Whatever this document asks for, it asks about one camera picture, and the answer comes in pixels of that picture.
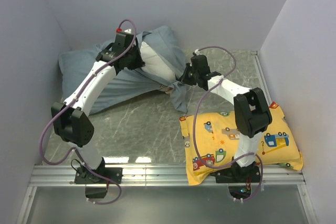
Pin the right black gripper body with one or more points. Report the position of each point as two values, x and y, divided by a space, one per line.
190 77

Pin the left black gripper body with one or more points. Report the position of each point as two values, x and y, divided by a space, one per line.
134 59

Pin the white pillow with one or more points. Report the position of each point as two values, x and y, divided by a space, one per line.
154 64

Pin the blue plaid pillowcase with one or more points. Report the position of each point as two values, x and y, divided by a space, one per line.
75 66

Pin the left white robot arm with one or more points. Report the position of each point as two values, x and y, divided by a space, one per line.
70 118

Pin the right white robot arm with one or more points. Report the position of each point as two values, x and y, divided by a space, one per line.
252 115

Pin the yellow cartoon vehicle pillow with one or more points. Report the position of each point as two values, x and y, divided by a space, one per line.
217 134

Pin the black box under left base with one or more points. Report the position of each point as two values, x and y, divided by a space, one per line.
96 192

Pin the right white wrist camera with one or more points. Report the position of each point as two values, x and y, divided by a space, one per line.
197 52

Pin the aluminium right side rail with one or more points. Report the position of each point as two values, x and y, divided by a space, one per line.
261 76

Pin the aluminium rail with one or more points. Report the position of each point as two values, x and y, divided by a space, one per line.
150 175
261 76

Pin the aluminium front rail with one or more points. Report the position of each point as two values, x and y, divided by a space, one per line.
150 175

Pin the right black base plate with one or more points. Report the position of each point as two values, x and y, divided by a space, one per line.
236 174

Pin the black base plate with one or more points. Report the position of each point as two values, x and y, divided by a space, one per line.
83 176
236 174

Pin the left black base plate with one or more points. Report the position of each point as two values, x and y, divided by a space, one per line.
83 176

